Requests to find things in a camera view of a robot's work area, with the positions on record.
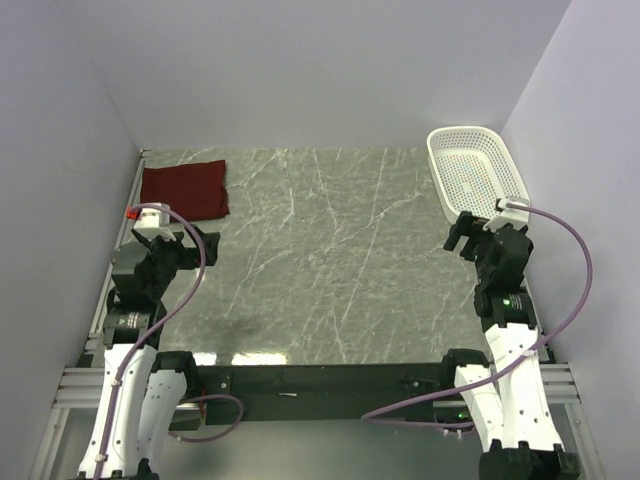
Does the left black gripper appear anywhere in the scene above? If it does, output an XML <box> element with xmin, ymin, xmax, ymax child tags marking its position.
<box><xmin>132</xmin><ymin>223</ymin><xmax>219</xmax><ymax>299</ymax></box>

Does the dark red polo shirt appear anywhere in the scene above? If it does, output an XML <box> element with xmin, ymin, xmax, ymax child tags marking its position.
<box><xmin>139</xmin><ymin>160</ymin><xmax>230</xmax><ymax>222</ymax></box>

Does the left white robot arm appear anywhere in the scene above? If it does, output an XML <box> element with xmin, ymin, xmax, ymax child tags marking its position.
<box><xmin>76</xmin><ymin>226</ymin><xmax>220</xmax><ymax>479</ymax></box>

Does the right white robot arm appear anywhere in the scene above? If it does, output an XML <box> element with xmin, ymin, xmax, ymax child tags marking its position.
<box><xmin>438</xmin><ymin>211</ymin><xmax>581</xmax><ymax>479</ymax></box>

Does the white perforated plastic basket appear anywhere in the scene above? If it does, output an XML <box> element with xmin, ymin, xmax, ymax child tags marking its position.
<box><xmin>426</xmin><ymin>126</ymin><xmax>530</xmax><ymax>224</ymax></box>

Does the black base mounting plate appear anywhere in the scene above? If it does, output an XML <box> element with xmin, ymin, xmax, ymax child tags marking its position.
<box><xmin>186</xmin><ymin>363</ymin><xmax>443</xmax><ymax>422</ymax></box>

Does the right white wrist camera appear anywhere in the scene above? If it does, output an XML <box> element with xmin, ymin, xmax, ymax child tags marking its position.
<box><xmin>483</xmin><ymin>197</ymin><xmax>530</xmax><ymax>232</ymax></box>

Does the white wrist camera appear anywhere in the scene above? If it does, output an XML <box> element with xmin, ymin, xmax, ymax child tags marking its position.
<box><xmin>483</xmin><ymin>197</ymin><xmax>530</xmax><ymax>232</ymax></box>
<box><xmin>126</xmin><ymin>203</ymin><xmax>176</xmax><ymax>241</ymax></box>

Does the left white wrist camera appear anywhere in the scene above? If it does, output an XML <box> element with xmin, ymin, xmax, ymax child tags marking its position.
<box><xmin>126</xmin><ymin>203</ymin><xmax>176</xmax><ymax>241</ymax></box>

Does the aluminium frame rail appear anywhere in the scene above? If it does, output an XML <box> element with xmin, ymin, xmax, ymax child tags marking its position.
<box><xmin>54</xmin><ymin>364</ymin><xmax>581</xmax><ymax>408</ymax></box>

